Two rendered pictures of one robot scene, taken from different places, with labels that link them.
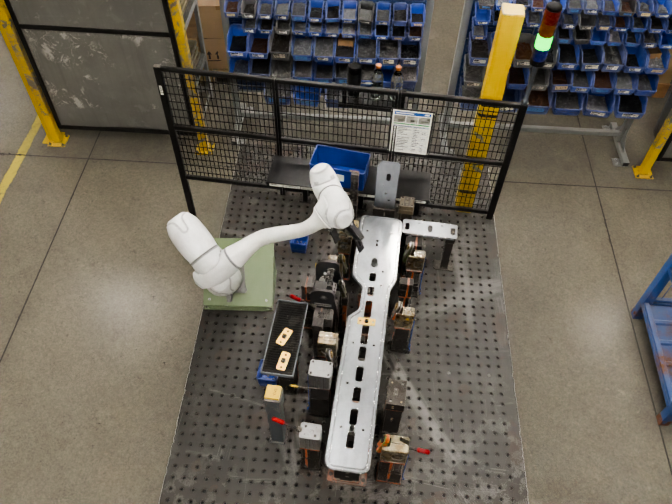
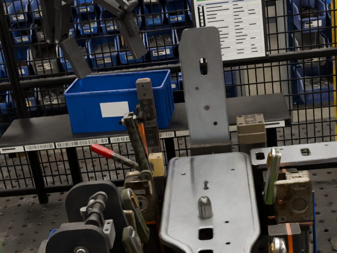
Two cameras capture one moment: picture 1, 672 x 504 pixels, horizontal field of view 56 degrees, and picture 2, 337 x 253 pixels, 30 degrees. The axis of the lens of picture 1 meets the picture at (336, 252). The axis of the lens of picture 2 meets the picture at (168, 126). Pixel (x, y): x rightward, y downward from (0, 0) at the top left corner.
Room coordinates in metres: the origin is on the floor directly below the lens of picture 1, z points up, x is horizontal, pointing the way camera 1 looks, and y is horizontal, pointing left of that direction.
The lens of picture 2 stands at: (0.68, -0.12, 1.75)
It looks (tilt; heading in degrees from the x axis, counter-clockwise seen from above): 22 degrees down; 359
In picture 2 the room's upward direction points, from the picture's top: 8 degrees counter-clockwise
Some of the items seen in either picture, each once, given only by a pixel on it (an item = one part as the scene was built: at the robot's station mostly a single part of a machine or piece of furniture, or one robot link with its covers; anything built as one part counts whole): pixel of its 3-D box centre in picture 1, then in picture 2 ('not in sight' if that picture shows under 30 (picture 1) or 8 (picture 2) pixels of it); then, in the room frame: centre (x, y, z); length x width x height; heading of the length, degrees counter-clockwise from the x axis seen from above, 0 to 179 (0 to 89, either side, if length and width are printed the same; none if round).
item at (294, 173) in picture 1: (349, 179); (142, 123); (2.51, -0.06, 1.01); 0.90 x 0.22 x 0.03; 83
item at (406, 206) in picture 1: (403, 223); (255, 175); (2.31, -0.37, 0.88); 0.08 x 0.08 x 0.36; 83
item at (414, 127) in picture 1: (410, 131); (228, 14); (2.59, -0.38, 1.30); 0.23 x 0.02 x 0.31; 83
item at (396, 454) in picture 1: (392, 459); not in sight; (0.99, -0.26, 0.88); 0.15 x 0.11 x 0.36; 83
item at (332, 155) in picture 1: (339, 167); (121, 101); (2.52, -0.01, 1.09); 0.30 x 0.17 x 0.13; 77
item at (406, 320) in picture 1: (402, 329); not in sight; (1.63, -0.33, 0.87); 0.12 x 0.09 x 0.35; 83
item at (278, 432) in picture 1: (276, 416); not in sight; (1.15, 0.24, 0.92); 0.08 x 0.08 x 0.44; 83
